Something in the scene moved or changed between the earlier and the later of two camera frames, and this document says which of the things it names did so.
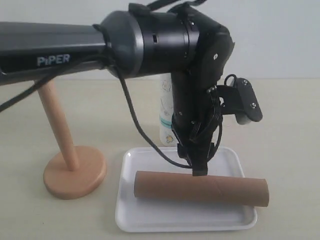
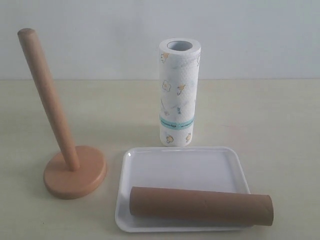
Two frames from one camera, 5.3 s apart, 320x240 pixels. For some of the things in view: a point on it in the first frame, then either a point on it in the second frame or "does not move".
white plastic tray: [138, 214] does not move
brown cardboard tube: [236, 190] → [202, 205]
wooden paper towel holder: [79, 171] does not move
